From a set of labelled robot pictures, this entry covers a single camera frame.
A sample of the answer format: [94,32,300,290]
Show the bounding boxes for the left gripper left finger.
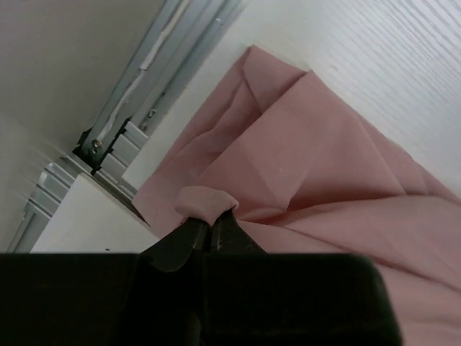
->
[1,218,210,345]

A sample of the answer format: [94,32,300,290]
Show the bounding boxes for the pink trousers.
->
[133,47,460,345]

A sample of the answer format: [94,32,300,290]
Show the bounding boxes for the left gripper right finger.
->
[203,211,402,345]

